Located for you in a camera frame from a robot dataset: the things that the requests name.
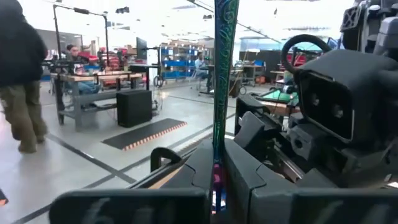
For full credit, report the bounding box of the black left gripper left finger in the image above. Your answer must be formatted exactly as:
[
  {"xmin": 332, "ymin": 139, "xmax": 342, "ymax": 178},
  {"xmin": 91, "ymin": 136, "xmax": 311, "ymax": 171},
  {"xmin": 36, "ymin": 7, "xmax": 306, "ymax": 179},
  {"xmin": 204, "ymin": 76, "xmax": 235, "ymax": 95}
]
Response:
[{"xmin": 49, "ymin": 138, "xmax": 215, "ymax": 224}]

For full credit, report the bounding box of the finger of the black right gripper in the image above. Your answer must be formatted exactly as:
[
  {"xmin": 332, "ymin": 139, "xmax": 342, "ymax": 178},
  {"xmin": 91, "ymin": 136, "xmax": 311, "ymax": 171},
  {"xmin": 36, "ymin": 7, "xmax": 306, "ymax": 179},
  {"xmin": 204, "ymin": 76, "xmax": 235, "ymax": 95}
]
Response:
[
  {"xmin": 233, "ymin": 111, "xmax": 267, "ymax": 151},
  {"xmin": 234, "ymin": 94, "xmax": 272, "ymax": 126}
]

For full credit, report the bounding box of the black curved bracket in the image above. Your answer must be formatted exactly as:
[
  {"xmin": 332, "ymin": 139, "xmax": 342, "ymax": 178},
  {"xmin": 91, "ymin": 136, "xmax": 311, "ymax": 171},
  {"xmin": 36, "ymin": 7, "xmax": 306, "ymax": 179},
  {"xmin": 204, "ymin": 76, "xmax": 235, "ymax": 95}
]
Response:
[{"xmin": 150, "ymin": 146, "xmax": 183, "ymax": 174}]

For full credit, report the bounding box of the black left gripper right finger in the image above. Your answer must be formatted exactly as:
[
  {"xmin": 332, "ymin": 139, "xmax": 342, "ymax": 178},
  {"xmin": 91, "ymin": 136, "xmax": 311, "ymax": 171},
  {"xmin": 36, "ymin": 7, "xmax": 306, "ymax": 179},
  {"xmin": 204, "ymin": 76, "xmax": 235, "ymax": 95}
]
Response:
[{"xmin": 217, "ymin": 139, "xmax": 398, "ymax": 224}]

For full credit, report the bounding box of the black metal rig frame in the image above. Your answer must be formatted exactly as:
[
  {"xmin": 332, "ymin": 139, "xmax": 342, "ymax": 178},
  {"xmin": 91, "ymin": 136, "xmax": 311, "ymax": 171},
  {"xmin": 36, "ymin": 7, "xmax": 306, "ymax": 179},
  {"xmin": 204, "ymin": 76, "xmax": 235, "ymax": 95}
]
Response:
[{"xmin": 52, "ymin": 4, "xmax": 110, "ymax": 73}]

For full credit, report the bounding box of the green table mat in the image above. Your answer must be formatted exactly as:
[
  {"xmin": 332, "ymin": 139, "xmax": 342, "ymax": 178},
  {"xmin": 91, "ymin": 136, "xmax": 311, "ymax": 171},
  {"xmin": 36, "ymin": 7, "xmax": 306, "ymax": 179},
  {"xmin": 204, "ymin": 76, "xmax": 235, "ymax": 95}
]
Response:
[{"xmin": 254, "ymin": 88, "xmax": 300, "ymax": 105}]

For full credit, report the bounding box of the black orange-edged floor mat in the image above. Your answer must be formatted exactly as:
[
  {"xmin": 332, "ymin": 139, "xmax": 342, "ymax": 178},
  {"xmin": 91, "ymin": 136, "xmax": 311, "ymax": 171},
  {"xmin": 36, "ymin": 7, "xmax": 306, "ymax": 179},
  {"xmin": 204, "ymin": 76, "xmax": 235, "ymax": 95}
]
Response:
[{"xmin": 101, "ymin": 118, "xmax": 188, "ymax": 152}]

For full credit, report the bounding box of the black box cabinet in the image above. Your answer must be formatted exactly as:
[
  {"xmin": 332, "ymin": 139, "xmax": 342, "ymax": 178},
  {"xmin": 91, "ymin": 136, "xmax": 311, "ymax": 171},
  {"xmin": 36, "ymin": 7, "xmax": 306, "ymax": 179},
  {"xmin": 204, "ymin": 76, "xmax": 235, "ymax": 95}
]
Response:
[{"xmin": 116, "ymin": 89, "xmax": 153, "ymax": 128}]

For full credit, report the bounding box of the black computer monitor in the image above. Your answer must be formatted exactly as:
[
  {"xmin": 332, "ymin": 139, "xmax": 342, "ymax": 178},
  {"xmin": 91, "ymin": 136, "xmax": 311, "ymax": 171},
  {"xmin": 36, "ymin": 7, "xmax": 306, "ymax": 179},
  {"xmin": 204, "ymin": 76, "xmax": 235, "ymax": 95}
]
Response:
[{"xmin": 136, "ymin": 37, "xmax": 149, "ymax": 62}]

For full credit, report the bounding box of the black partition screen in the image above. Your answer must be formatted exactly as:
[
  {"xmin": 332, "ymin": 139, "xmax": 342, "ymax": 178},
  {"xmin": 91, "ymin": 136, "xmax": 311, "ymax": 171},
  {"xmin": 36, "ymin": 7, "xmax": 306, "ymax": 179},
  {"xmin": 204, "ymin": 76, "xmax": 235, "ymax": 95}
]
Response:
[{"xmin": 238, "ymin": 49, "xmax": 282, "ymax": 85}]

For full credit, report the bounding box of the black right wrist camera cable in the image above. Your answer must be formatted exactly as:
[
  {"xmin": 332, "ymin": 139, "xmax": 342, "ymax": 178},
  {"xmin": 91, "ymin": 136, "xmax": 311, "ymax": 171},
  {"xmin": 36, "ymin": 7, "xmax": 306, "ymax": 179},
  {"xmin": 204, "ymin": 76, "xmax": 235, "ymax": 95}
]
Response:
[{"xmin": 280, "ymin": 33, "xmax": 333, "ymax": 75}]

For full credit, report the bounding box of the shelf with blue bins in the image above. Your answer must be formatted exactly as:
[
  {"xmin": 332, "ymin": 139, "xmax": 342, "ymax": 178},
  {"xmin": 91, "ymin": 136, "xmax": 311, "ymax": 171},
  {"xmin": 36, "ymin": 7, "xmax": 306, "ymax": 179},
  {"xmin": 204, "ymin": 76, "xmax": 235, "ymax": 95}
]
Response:
[{"xmin": 159, "ymin": 44, "xmax": 200, "ymax": 80}]

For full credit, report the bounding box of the person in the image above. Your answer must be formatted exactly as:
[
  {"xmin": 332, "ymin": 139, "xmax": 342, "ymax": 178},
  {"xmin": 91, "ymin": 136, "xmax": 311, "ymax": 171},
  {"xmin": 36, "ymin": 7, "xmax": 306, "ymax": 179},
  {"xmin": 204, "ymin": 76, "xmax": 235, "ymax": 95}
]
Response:
[
  {"xmin": 0, "ymin": 0, "xmax": 49, "ymax": 155},
  {"xmin": 194, "ymin": 51, "xmax": 213, "ymax": 80},
  {"xmin": 64, "ymin": 43, "xmax": 102, "ymax": 95}
]

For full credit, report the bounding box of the wooden top grey workbench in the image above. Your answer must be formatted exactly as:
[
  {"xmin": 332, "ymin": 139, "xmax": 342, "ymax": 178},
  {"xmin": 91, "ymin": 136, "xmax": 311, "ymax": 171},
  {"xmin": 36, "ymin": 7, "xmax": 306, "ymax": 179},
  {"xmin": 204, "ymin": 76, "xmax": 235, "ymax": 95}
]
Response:
[{"xmin": 49, "ymin": 70, "xmax": 144, "ymax": 129}]

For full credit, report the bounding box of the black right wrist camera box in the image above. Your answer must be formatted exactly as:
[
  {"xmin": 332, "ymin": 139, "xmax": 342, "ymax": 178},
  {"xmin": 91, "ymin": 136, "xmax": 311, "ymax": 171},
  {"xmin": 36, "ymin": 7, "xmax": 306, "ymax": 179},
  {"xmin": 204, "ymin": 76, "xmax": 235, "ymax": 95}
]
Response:
[{"xmin": 294, "ymin": 49, "xmax": 398, "ymax": 147}]

